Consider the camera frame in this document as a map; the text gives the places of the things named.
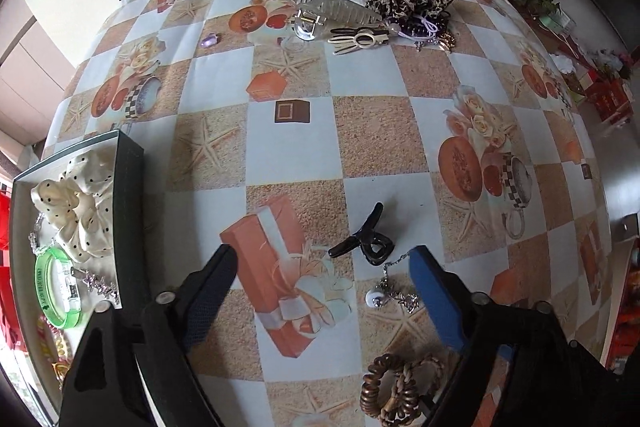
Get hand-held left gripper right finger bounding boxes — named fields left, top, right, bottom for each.
left=407, top=245, right=637, bottom=427

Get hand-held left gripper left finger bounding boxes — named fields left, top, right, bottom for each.
left=57, top=243, right=239, bottom=427

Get dark shallow storage box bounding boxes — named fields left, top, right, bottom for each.
left=9, top=129, right=147, bottom=408

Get pastel beaded bracelet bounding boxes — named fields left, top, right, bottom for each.
left=36, top=313, right=74, bottom=358

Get cream polka dot scrunchie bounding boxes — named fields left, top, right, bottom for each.
left=31, top=147, right=119, bottom=258

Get amber yellow hair ties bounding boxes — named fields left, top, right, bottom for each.
left=49, top=356, right=77, bottom=381

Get green translucent bracelet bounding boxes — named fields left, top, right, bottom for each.
left=35, top=246, right=86, bottom=328

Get small black claw clip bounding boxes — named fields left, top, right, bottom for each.
left=327, top=202, right=396, bottom=267

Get checkered printed tablecloth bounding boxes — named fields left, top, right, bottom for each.
left=40, top=0, right=617, bottom=427

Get red plastic stool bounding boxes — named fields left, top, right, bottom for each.
left=0, top=267, right=27, bottom=354

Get red gift boxes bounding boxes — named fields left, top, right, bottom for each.
left=585, top=77, right=634, bottom=124

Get cream flat hair clip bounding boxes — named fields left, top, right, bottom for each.
left=328, top=27, right=392, bottom=56

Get white low cabinet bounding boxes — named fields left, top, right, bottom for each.
left=0, top=0, right=77, bottom=148

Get pale green box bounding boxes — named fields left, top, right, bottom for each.
left=540, top=12, right=574, bottom=30

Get clear large hair claw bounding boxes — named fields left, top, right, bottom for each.
left=280, top=0, right=386, bottom=44

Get silver charm pendant chain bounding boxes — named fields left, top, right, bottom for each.
left=364, top=252, right=422, bottom=314

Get beige braided hair tie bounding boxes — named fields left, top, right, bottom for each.
left=387, top=353, right=446, bottom=414

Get brown spiral hair tie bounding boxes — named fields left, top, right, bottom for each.
left=360, top=353, right=426, bottom=421

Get gold chain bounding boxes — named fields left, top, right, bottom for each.
left=415, top=32, right=459, bottom=54

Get purple beaded hair tie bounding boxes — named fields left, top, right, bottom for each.
left=387, top=14, right=451, bottom=46

